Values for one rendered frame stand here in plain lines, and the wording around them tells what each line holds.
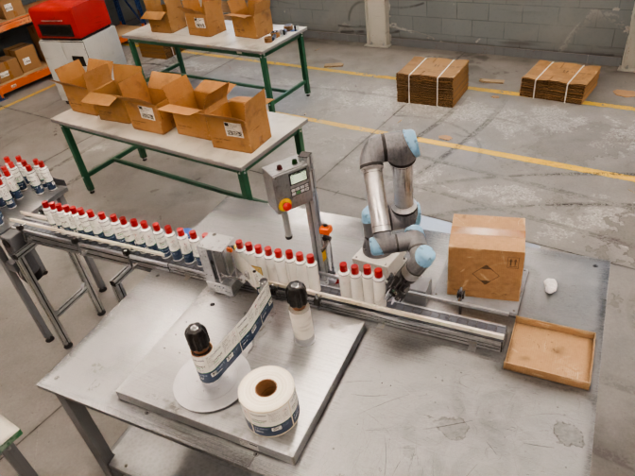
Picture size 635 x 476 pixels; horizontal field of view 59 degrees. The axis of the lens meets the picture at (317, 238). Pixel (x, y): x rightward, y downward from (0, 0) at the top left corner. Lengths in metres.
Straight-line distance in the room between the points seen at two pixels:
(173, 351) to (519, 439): 1.38
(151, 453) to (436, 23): 6.26
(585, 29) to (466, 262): 5.14
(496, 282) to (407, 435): 0.77
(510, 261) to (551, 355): 0.39
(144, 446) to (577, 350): 2.05
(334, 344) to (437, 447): 0.57
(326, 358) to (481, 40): 5.90
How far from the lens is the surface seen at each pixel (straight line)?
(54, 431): 3.68
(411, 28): 7.97
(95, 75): 5.22
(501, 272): 2.45
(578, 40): 7.32
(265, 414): 1.99
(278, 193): 2.30
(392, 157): 2.28
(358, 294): 2.42
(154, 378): 2.41
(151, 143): 4.49
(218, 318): 2.55
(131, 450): 3.09
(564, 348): 2.42
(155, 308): 2.79
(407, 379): 2.26
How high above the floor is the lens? 2.59
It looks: 37 degrees down
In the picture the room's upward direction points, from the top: 8 degrees counter-clockwise
